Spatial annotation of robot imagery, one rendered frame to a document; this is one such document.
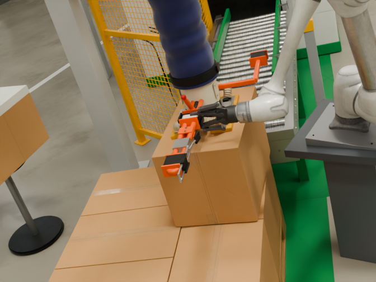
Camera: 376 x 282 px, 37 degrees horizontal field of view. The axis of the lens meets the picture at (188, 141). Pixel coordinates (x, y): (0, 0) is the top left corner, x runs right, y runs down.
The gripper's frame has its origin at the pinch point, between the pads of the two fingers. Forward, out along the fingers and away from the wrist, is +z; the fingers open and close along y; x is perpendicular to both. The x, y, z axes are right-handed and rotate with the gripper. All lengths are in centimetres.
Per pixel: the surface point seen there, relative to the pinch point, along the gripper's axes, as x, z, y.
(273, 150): 62, -23, 58
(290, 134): 62, -34, 49
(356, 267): 17, -58, 107
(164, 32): 17.0, 5.4, -35.2
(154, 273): -34, 26, 53
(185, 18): 17.1, -5.3, -39.3
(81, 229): 4, 74, 54
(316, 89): 118, -50, 53
